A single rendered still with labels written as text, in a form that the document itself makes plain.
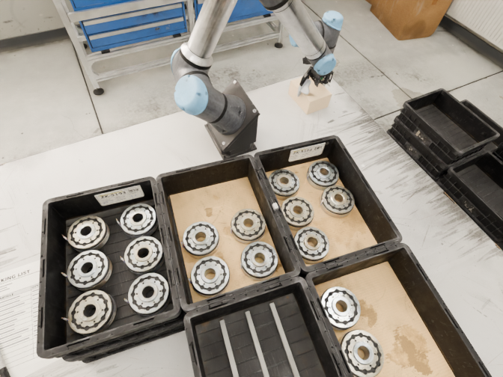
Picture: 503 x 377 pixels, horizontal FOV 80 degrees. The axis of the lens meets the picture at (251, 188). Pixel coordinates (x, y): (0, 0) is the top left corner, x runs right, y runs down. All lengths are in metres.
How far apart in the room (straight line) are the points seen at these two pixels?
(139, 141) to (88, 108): 1.38
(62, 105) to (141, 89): 0.60
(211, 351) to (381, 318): 0.44
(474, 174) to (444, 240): 0.83
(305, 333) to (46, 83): 2.73
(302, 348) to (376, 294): 0.25
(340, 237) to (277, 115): 0.68
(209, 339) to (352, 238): 0.49
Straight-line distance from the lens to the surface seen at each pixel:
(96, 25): 2.54
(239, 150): 1.22
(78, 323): 0.89
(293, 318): 0.86
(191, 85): 1.04
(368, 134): 1.45
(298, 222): 0.92
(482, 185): 2.03
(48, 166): 1.39
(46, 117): 2.75
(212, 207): 0.95
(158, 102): 2.58
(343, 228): 0.98
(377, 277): 0.96
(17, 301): 1.17
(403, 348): 0.94
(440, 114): 2.10
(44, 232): 0.94
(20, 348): 1.12
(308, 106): 1.41
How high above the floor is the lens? 1.66
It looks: 57 degrees down
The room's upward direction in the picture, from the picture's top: 5 degrees clockwise
